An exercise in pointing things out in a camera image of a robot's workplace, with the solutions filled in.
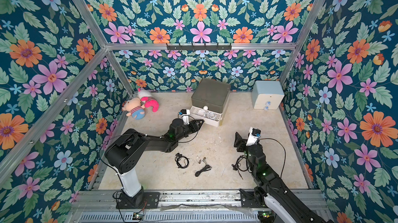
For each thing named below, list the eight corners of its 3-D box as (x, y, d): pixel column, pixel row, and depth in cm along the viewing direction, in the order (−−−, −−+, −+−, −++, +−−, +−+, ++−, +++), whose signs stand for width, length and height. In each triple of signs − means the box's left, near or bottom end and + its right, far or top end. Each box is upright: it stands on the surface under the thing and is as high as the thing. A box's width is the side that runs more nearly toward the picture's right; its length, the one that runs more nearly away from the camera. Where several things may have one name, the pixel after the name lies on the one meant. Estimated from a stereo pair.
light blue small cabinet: (252, 111, 111) (258, 96, 99) (248, 90, 125) (252, 75, 113) (278, 111, 111) (286, 96, 99) (270, 90, 125) (277, 75, 113)
